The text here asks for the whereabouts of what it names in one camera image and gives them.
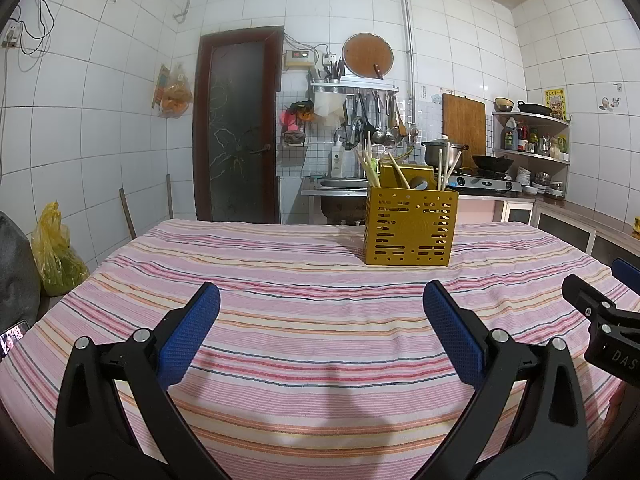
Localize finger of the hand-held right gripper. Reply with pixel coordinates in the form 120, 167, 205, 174
612, 258, 640, 287
561, 274, 640, 341

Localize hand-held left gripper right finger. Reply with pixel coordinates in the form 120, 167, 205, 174
417, 280, 590, 480

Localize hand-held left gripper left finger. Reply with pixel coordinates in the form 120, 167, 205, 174
54, 281, 223, 480

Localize yellow slotted utensil holder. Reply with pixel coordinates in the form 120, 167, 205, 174
362, 160, 460, 267

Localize steel kitchen counter cabinets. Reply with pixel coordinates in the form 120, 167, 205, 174
452, 192, 640, 261

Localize pink striped tablecloth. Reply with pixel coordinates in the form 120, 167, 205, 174
0, 217, 640, 471

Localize short wooden stick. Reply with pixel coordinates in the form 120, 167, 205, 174
119, 187, 137, 240

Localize steel gas stove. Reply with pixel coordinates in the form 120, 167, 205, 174
447, 170, 523, 197

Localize row of condiment bottles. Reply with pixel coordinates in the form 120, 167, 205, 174
517, 121, 570, 158

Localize black wok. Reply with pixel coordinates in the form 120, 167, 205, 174
471, 154, 515, 173

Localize yellow plastic bag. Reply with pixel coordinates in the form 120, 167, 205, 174
31, 201, 91, 297

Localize smartphone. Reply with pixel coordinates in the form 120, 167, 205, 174
0, 321, 30, 361

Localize steel corner shelf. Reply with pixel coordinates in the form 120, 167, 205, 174
491, 111, 572, 200

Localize steel stockpot with lid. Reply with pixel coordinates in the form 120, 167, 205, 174
422, 136, 470, 167

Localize steel sink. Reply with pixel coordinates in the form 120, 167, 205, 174
301, 175, 371, 226

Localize grey cushion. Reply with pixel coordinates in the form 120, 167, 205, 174
0, 210, 42, 331

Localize rectangular wooden cutting board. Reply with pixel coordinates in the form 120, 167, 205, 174
441, 93, 487, 170

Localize white dish soap bottle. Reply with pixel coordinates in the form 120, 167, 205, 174
328, 135, 347, 179

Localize brown door with frosted glass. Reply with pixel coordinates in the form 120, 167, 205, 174
192, 26, 285, 225

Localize row of hanging kitchen tools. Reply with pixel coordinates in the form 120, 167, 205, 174
342, 92, 408, 148

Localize metal faucet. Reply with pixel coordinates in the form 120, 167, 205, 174
348, 116, 368, 178

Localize hanging plastic bag of oranges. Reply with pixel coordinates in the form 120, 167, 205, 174
160, 65, 194, 120

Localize red and pink hanging items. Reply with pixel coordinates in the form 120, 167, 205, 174
281, 100, 317, 128

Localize colourful hanging card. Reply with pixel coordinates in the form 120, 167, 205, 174
151, 63, 171, 111

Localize hanging white cloth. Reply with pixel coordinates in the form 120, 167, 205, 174
312, 95, 346, 123

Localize knife holder with knives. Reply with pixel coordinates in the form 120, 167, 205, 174
320, 57, 347, 83

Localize round wooden board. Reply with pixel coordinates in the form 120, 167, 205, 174
342, 32, 395, 80

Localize white meter box red display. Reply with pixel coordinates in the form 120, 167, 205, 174
283, 50, 321, 71

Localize yellow wall poster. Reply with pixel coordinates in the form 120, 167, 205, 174
544, 89, 567, 122

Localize metal wall rack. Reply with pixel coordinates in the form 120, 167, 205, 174
307, 80, 401, 98

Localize black wall cables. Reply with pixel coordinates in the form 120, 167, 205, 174
0, 0, 61, 73

